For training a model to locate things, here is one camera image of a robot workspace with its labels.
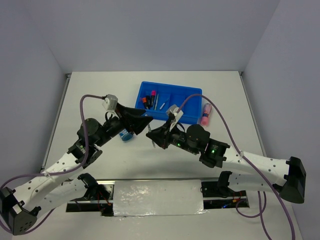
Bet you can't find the yellow pen refill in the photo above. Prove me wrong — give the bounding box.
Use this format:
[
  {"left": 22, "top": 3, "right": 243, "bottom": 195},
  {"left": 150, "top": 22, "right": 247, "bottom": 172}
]
[{"left": 153, "top": 94, "right": 159, "bottom": 111}]

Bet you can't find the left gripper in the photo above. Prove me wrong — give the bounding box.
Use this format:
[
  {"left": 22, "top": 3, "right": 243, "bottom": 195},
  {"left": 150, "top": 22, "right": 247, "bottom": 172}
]
[{"left": 95, "top": 102, "right": 154, "bottom": 147}]

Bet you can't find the pink cap black highlighter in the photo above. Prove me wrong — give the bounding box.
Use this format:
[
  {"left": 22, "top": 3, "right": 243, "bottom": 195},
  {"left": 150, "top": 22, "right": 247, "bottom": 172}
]
[{"left": 149, "top": 90, "right": 157, "bottom": 109}]

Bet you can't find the pink glue bottle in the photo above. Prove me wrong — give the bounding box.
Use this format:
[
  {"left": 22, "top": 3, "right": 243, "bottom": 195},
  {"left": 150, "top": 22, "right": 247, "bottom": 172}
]
[{"left": 200, "top": 103, "right": 212, "bottom": 127}]

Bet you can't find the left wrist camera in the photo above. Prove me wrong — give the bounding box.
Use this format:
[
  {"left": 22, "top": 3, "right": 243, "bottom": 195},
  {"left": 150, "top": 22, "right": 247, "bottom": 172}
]
[{"left": 102, "top": 94, "right": 118, "bottom": 112}]

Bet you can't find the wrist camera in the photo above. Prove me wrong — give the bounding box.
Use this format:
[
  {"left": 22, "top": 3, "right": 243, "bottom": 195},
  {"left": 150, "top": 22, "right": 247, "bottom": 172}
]
[
  {"left": 102, "top": 94, "right": 118, "bottom": 112},
  {"left": 166, "top": 104, "right": 184, "bottom": 132}
]

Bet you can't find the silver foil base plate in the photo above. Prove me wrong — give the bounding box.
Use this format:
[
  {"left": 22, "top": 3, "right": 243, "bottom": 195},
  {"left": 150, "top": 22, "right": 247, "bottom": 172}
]
[{"left": 113, "top": 179, "right": 206, "bottom": 217}]

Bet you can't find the blue cap black highlighter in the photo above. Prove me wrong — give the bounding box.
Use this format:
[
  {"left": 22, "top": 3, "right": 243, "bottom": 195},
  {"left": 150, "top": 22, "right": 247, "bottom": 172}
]
[{"left": 145, "top": 95, "right": 152, "bottom": 109}]

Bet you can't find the blue compartment tray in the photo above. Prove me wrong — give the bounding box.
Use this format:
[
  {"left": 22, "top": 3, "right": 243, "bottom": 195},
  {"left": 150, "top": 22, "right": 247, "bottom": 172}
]
[{"left": 135, "top": 81, "right": 202, "bottom": 125}]

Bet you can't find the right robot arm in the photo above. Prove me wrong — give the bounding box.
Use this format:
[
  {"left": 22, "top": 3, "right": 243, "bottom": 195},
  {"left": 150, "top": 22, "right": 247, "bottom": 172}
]
[{"left": 146, "top": 123, "right": 307, "bottom": 204}]

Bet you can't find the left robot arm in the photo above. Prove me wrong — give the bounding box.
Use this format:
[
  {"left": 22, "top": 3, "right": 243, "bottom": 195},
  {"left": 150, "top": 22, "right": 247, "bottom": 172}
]
[{"left": 0, "top": 104, "right": 153, "bottom": 236}]

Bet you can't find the blue jar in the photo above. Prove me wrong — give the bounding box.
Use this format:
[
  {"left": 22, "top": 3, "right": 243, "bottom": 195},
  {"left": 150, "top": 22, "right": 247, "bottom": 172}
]
[{"left": 118, "top": 129, "right": 134, "bottom": 142}]

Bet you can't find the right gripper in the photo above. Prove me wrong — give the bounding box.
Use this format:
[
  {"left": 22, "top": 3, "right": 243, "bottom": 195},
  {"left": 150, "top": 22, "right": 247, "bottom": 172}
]
[{"left": 146, "top": 117, "right": 199, "bottom": 155}]

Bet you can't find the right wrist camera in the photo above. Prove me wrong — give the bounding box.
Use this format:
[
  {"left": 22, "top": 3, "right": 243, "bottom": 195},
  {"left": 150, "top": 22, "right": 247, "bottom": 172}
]
[{"left": 166, "top": 104, "right": 184, "bottom": 132}]

